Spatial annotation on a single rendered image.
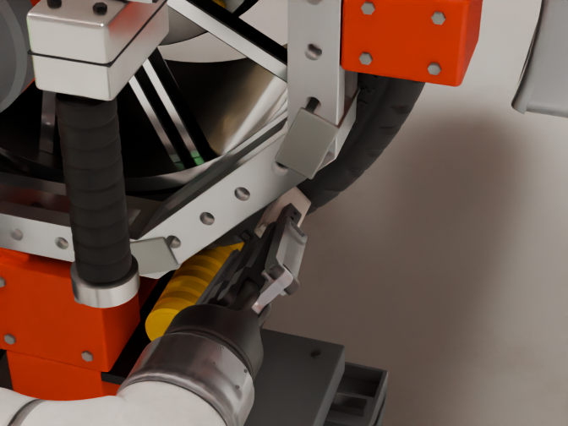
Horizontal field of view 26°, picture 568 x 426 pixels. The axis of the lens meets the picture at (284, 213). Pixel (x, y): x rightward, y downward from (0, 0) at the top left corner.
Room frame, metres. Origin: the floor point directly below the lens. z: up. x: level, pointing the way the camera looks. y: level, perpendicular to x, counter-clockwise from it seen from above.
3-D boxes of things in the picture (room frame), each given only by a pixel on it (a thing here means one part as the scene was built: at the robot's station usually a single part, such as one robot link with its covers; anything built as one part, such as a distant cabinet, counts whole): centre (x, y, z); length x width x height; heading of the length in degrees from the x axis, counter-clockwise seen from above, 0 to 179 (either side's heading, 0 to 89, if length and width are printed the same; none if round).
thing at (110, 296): (0.62, 0.12, 0.83); 0.04 x 0.04 x 0.16
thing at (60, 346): (0.93, 0.20, 0.48); 0.16 x 0.12 x 0.17; 163
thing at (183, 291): (0.96, 0.06, 0.51); 0.29 x 0.06 x 0.06; 163
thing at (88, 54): (0.65, 0.11, 0.93); 0.09 x 0.05 x 0.05; 163
